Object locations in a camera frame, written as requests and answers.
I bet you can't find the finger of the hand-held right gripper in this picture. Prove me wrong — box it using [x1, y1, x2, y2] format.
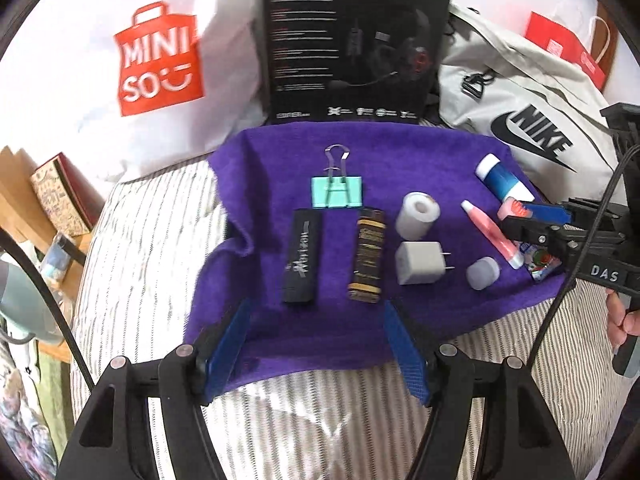
[500, 216, 606, 273]
[522, 199, 626, 226]

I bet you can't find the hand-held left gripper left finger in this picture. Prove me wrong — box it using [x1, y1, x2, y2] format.
[55, 297, 253, 480]

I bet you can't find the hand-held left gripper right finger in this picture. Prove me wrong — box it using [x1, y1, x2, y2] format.
[382, 300, 581, 480]

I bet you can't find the colourful small packet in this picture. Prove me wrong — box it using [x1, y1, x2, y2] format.
[520, 242, 563, 283]

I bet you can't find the pink tube with pale caps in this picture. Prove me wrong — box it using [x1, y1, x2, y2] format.
[460, 200, 525, 270]

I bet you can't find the white jar with blue label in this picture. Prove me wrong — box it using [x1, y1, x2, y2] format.
[475, 154, 536, 203]

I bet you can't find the small grey white cylinder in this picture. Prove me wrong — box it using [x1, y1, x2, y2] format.
[466, 256, 501, 292]

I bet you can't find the white charger plug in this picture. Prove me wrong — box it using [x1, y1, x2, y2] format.
[395, 241, 452, 286]

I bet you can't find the black and gold tube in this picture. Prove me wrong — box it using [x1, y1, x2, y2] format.
[347, 206, 387, 303]

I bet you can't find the black rectangular case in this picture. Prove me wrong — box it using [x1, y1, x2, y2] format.
[282, 207, 321, 305]

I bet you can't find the white tape roll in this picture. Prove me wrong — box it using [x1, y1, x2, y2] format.
[395, 191, 442, 240]

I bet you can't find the person's right hand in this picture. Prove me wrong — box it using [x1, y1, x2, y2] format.
[606, 290, 636, 338]

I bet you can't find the purple towel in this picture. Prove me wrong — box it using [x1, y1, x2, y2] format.
[184, 125, 576, 391]

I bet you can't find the grey bag with black logo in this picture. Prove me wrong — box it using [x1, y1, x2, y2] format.
[437, 2, 631, 196]

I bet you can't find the red paper bag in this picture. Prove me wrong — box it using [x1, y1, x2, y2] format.
[525, 2, 613, 93]

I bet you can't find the teal binder clip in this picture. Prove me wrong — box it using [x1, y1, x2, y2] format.
[310, 144, 365, 209]

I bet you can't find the clear plastic container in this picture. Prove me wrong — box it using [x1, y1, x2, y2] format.
[40, 232, 86, 281]

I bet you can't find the pale blue appliance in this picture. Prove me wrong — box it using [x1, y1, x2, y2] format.
[0, 252, 68, 346]

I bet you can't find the floral cloth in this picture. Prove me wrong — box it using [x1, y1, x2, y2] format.
[0, 355, 56, 480]

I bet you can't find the patterned book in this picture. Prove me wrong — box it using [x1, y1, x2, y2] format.
[29, 152, 106, 238]

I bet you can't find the wooden furniture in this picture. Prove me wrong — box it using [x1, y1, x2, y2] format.
[0, 145, 96, 366]

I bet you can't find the black headset box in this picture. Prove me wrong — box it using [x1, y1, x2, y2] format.
[262, 0, 456, 126]

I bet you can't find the white shopping bag red logo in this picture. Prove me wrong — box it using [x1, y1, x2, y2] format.
[0, 0, 273, 183]

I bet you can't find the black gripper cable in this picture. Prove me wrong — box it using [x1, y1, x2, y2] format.
[525, 145, 640, 361]
[0, 230, 96, 391]

